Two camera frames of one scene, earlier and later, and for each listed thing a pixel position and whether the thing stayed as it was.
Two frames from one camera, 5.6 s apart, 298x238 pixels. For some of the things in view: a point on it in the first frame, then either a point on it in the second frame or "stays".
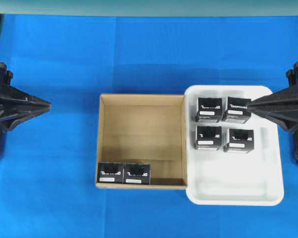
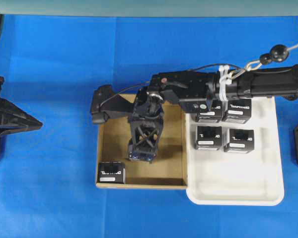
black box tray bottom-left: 209,138 stays
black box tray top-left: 209,110 stays
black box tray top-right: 239,110 stays
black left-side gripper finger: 9,106 -> 6,117
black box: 137,173 -> 145,154
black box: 111,172 stays
